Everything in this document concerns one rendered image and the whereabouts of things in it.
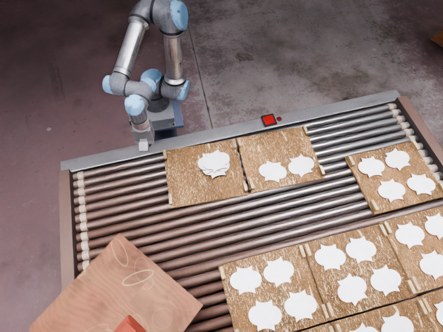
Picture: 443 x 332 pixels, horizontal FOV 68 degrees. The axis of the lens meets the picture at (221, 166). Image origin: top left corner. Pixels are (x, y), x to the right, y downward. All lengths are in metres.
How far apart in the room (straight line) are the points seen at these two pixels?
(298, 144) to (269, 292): 0.82
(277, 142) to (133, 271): 1.02
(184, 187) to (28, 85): 2.53
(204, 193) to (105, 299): 0.67
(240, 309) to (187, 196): 0.60
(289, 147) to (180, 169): 0.62
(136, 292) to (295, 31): 3.30
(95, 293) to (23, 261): 1.46
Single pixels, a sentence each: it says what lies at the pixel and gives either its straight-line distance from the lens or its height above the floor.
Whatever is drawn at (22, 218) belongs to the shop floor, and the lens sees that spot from 3.11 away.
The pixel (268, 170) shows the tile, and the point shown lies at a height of 0.94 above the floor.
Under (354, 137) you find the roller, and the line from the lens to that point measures 2.07.
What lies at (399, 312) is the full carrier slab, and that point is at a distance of 1.77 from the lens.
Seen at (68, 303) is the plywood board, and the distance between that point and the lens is 1.62.
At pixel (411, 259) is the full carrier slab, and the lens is 1.86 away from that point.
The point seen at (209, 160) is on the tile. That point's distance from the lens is 1.78.
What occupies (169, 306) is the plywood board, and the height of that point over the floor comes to 1.04.
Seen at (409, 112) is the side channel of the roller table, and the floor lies 0.95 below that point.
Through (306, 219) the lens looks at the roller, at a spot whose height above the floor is 0.92.
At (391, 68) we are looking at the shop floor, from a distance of 3.98.
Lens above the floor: 2.52
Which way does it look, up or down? 61 degrees down
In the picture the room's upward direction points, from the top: straight up
